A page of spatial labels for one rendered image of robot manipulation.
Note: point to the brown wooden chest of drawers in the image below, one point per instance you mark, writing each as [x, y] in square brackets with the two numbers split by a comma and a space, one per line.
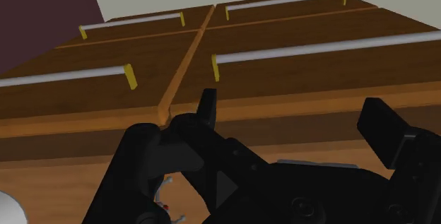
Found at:
[275, 71]

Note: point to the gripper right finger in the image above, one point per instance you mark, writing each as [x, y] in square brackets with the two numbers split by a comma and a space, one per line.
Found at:
[413, 168]

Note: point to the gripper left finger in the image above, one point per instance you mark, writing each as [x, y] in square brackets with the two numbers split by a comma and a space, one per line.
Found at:
[220, 154]

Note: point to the white round object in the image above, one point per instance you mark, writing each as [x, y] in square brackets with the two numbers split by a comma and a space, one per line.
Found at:
[10, 209]

